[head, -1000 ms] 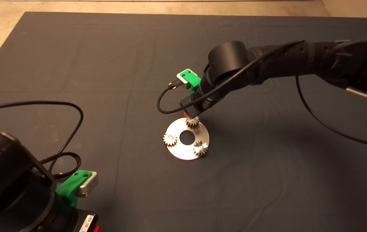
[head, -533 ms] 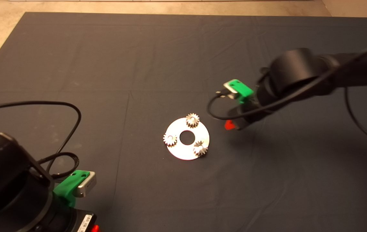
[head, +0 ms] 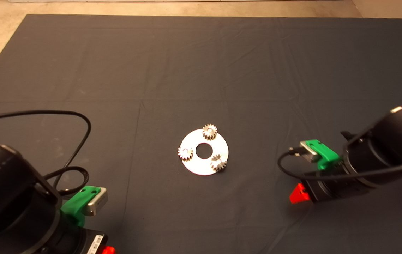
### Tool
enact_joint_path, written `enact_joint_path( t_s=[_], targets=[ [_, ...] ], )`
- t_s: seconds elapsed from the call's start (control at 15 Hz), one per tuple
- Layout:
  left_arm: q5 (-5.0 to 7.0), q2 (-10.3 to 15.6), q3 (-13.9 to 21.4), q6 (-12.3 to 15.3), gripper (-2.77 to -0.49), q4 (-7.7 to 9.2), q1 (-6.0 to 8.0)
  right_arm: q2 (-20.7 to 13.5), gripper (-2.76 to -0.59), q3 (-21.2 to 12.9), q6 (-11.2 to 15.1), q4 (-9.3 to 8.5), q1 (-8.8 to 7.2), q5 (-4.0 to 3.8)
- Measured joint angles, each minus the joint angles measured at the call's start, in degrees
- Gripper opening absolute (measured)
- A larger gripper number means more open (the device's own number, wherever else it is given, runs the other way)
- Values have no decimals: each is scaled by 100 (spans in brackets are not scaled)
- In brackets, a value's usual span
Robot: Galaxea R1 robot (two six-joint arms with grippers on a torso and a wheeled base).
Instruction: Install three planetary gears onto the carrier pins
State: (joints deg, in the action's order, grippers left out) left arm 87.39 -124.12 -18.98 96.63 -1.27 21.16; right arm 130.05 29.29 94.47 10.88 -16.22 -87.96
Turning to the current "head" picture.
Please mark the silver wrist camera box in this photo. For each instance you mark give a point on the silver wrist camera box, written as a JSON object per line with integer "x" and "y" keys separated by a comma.
{"x": 306, "y": 145}
{"x": 97, "y": 204}

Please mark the green left camera mount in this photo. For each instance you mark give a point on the green left camera mount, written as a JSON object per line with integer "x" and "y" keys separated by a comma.
{"x": 75, "y": 206}

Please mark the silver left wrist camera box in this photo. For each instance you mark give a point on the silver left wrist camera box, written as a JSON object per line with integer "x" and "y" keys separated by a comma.
{"x": 97, "y": 204}

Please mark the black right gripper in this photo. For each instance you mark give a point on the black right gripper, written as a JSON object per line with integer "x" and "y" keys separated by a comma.
{"x": 331, "y": 188}

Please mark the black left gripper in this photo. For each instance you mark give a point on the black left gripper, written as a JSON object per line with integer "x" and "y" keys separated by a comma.
{"x": 93, "y": 245}

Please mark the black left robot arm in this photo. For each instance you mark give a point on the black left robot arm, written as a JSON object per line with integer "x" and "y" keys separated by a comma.
{"x": 6, "y": 197}

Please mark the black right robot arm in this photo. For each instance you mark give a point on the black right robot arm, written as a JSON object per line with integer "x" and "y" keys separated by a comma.
{"x": 391, "y": 148}

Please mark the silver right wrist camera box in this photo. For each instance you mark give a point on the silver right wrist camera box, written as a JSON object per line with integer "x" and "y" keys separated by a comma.
{"x": 306, "y": 145}

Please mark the small steel planetary gear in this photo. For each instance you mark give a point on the small steel planetary gear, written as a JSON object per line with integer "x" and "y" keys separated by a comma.
{"x": 209, "y": 131}
{"x": 218, "y": 162}
{"x": 185, "y": 153}

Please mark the round metal carrier plate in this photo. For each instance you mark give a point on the round metal carrier plate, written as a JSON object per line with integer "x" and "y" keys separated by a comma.
{"x": 200, "y": 165}

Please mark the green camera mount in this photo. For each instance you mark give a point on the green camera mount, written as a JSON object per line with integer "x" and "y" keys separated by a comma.
{"x": 324, "y": 152}
{"x": 75, "y": 206}

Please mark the green right camera mount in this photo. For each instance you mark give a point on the green right camera mount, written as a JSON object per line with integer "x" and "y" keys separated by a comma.
{"x": 324, "y": 152}

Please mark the dark grey table cloth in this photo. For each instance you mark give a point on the dark grey table cloth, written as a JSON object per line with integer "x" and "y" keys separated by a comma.
{"x": 200, "y": 63}

